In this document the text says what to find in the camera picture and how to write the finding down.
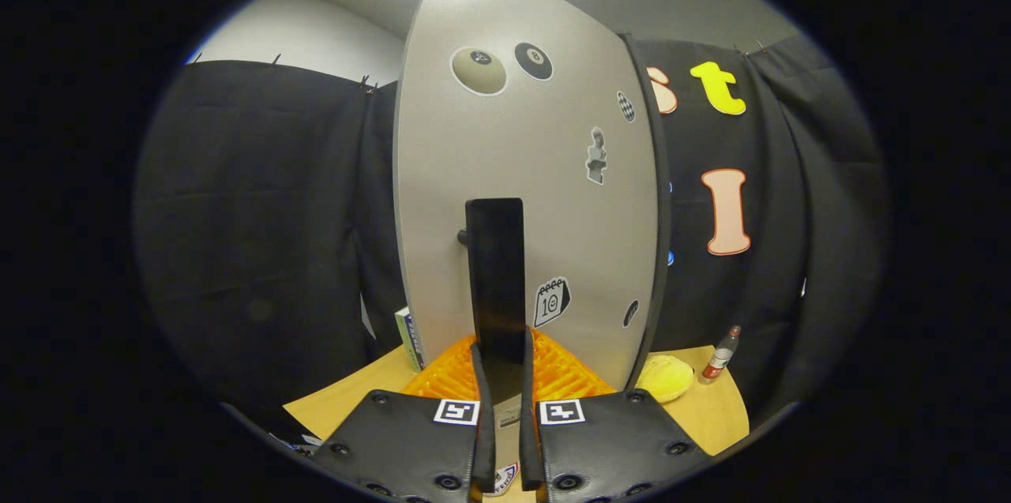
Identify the black backdrop cloth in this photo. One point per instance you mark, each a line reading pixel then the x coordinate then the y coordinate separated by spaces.
pixel 253 211

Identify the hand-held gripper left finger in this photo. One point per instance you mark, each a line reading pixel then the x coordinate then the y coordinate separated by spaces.
pixel 483 424

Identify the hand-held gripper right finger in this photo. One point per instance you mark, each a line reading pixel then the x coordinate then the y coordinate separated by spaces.
pixel 529 424

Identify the red label bottle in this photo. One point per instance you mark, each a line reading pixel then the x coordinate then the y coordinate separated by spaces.
pixel 719 357

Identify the beige shoe cabinet door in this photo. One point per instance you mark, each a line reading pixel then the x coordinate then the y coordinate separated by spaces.
pixel 442 171

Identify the white sneaker shoe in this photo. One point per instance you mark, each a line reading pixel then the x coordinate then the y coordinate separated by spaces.
pixel 505 478

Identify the green spine book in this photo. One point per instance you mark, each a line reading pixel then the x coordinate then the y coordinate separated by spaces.
pixel 411 341

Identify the dark grey shoe cabinet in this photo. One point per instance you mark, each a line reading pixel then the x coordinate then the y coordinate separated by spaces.
pixel 662 211

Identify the yellow plush toy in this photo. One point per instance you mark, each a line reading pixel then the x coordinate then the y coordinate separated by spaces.
pixel 666 378

